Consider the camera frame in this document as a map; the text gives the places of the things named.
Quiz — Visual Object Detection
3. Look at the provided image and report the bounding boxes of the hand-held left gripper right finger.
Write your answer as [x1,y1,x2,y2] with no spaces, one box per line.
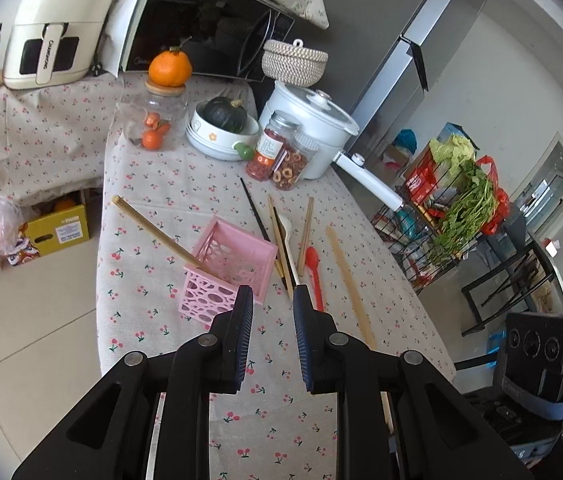
[293,285,532,480]

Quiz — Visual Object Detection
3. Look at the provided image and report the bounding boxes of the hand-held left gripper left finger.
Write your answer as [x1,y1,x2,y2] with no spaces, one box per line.
[12,285,255,480]

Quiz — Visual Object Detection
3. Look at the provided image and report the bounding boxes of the pink plastic basket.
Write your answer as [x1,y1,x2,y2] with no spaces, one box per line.
[179,215,279,322]

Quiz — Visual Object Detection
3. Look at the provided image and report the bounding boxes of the black chopstick gold band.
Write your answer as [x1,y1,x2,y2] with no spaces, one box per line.
[240,177,271,242]
[272,206,296,303]

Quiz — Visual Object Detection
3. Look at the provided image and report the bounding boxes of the banded bamboo chopstick pair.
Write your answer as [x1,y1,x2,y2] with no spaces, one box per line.
[325,226,377,351]

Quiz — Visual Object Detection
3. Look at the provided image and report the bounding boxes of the red plastic spoon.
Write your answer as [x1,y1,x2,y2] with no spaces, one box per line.
[304,246,325,313]

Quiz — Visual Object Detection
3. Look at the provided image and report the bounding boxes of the light wooden chopstick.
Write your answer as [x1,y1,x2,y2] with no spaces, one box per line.
[268,194,292,291]

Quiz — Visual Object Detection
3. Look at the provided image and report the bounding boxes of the jar of dried rings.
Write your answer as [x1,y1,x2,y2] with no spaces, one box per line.
[270,130,319,192]

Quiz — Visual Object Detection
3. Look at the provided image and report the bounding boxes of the red snack package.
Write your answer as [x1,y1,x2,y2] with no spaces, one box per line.
[405,152,437,201]

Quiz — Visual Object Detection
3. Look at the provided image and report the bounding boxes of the jar of red berries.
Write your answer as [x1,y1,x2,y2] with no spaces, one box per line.
[246,110,301,181]

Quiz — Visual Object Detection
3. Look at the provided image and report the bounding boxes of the white ceramic bowl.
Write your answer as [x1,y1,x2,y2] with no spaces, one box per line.
[185,102,261,162]

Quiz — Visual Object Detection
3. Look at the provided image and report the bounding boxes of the leafy green herbs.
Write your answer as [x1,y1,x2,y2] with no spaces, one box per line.
[431,160,499,266]

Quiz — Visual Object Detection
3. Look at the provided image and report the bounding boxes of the yellow cardboard box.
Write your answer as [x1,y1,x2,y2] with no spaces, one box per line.
[20,203,91,256]

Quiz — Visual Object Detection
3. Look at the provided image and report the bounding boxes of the black device round lenses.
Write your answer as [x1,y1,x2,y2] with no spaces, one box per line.
[504,311,563,403]

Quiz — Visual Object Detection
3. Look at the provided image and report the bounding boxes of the blue plastic bag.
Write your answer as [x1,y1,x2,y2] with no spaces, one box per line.
[394,129,418,153]

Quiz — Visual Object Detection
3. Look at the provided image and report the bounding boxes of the dark green squash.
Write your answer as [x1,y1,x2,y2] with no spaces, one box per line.
[202,96,248,134]

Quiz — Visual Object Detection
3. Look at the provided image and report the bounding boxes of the white electric pot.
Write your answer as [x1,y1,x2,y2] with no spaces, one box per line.
[259,80,405,211]

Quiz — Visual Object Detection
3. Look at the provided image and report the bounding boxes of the colourful snack packet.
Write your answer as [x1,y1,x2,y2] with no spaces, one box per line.
[6,240,42,266]

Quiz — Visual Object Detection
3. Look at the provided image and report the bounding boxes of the black metal stool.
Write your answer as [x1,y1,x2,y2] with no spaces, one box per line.
[461,212,557,338]

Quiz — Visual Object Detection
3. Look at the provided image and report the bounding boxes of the red plastic bag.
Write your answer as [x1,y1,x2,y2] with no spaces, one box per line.
[476,156,511,235]

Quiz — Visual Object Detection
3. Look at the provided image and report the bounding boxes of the napa cabbage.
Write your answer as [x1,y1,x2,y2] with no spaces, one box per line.
[429,135,477,176]

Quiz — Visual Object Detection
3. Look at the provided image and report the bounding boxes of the glass jar wooden lid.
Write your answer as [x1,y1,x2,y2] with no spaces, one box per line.
[120,80,188,152]

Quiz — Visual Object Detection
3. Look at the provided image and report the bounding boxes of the large orange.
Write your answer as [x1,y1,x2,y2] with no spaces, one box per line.
[148,46,194,87]

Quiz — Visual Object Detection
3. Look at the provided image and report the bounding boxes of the cherry print counter cloth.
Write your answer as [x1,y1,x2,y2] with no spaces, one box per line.
[0,72,122,271]

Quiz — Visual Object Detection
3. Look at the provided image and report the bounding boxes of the grey refrigerator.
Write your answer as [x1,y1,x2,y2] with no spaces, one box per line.
[296,0,495,171]

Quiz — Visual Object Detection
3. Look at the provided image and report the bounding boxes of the black microwave oven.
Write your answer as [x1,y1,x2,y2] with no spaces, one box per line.
[119,0,296,83]

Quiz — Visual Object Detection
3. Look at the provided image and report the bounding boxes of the cream air fryer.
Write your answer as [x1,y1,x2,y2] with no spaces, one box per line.
[2,0,125,91]

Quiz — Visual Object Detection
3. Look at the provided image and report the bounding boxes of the black wire rack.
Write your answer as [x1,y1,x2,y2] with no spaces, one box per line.
[371,135,512,291]

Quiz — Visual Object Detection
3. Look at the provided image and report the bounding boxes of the woven rope basket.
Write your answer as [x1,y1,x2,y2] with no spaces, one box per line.
[262,39,329,86]

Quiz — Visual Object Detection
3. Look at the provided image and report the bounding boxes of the white window frame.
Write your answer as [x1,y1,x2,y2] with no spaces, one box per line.
[516,132,563,221]

